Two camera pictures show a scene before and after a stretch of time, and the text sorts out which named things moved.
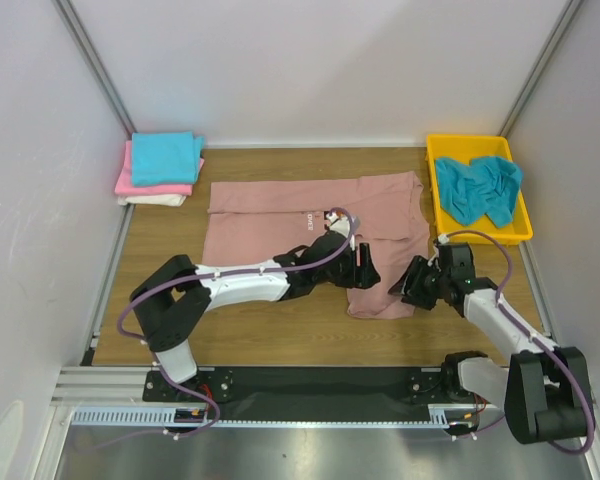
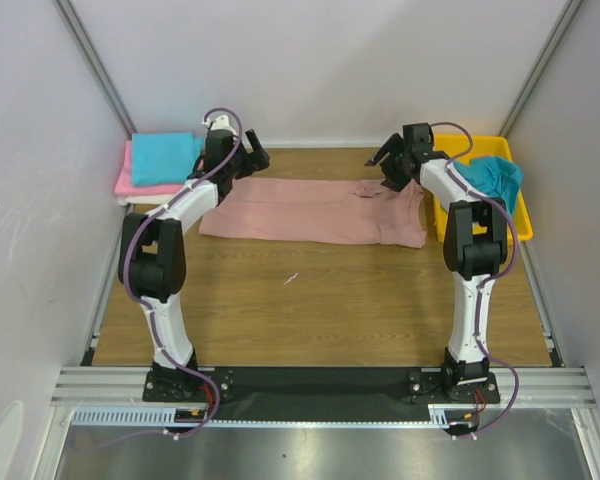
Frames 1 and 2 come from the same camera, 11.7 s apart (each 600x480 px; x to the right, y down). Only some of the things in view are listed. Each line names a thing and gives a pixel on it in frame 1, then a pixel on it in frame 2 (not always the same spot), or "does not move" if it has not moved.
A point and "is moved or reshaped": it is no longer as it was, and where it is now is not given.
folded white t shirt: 172,200 does not move
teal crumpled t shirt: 487,185 does not move
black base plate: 311,394 does not move
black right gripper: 419,282 → 395,161
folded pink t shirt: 125,186 does not move
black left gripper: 364,276 → 254,161
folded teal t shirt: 165,157 does not move
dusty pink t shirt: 264,219 is moved or reshaped
